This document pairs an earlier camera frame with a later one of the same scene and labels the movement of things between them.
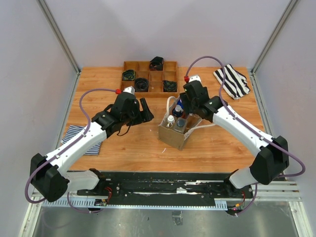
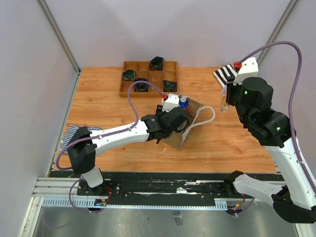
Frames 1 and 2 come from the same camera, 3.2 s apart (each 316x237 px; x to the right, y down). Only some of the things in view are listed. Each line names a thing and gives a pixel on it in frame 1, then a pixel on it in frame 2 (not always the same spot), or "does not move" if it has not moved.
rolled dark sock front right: (170, 86) does not move
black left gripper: (144, 116) → (159, 112)
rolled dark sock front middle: (141, 84) does not move
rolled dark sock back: (157, 63) does not move
